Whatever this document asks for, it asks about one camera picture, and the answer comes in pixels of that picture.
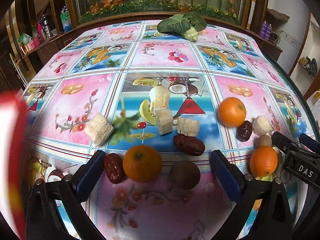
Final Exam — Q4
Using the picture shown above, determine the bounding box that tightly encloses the colourful fruit-print tablecloth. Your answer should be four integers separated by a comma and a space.
22, 20, 318, 239

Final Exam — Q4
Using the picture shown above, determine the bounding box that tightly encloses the wooden sideboard left shelf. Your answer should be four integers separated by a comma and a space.
4, 2, 75, 81

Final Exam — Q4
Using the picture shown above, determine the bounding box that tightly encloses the red date left front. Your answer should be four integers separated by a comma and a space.
104, 153, 126, 184

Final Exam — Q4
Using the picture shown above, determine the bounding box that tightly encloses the white cake block centre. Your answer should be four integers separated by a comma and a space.
155, 108, 173, 135

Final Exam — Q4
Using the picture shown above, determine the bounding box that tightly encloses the red white tray box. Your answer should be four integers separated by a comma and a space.
1, 92, 27, 239

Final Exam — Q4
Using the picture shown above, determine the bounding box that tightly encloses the white cake chunk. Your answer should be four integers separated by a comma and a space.
252, 115, 273, 136

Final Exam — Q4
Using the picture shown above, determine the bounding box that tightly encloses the purple bottle pair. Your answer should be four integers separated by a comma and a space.
259, 21, 272, 41

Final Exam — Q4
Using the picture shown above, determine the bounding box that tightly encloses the small brown round fruit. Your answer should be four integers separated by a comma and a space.
258, 135, 272, 147

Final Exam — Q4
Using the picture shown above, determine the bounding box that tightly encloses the dark red date right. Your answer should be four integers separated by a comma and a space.
236, 120, 253, 142

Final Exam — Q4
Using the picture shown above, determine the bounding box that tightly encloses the orange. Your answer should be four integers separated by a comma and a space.
249, 146, 278, 177
217, 97, 246, 128
123, 145, 162, 183

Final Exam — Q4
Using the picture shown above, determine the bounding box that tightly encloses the brown kiwi fruit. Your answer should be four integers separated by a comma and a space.
169, 160, 201, 190

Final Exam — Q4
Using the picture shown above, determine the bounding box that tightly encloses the white cake block left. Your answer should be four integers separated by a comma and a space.
84, 113, 114, 147

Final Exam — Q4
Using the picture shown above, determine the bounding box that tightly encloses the green leafy bok choy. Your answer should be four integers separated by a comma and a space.
157, 11, 207, 42

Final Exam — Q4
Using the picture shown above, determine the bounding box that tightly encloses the green water bottle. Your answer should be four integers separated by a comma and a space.
60, 6, 73, 32

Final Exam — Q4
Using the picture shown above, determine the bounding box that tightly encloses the red date centre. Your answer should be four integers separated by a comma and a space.
173, 134, 206, 156

